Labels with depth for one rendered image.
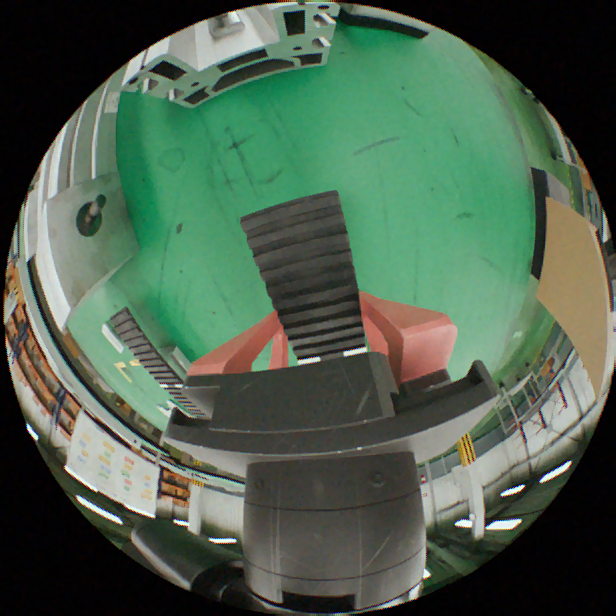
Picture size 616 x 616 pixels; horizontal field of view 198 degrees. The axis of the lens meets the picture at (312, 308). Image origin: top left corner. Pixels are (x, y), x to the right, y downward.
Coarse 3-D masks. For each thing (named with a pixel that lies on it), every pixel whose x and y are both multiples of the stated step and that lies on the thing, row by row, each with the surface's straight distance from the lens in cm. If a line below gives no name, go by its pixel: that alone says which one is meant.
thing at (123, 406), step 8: (560, 128) 509; (584, 168) 481; (584, 176) 480; (584, 184) 479; (16, 272) 227; (16, 280) 225; (24, 296) 220; (64, 336) 365; (72, 344) 366; (72, 352) 366; (552, 360) 601; (544, 368) 594; (544, 376) 603; (120, 400) 412; (120, 408) 391; (128, 408) 391; (128, 416) 391; (136, 448) 445; (144, 456) 456
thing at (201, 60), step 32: (192, 32) 20; (224, 32) 17; (256, 32) 15; (288, 32) 14; (320, 32) 14; (160, 64) 14; (192, 64) 14; (224, 64) 16; (256, 64) 18; (288, 64) 17; (320, 64) 17; (160, 96) 15; (192, 96) 18
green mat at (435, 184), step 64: (384, 64) 19; (448, 64) 26; (128, 128) 24; (192, 128) 17; (256, 128) 15; (320, 128) 14; (384, 128) 15; (448, 128) 19; (512, 128) 29; (128, 192) 21; (192, 192) 16; (256, 192) 14; (320, 192) 14; (384, 192) 14; (448, 192) 17; (512, 192) 25; (192, 256) 17; (384, 256) 15; (448, 256) 18; (512, 256) 26; (192, 320) 20; (256, 320) 18; (512, 320) 35; (128, 384) 50
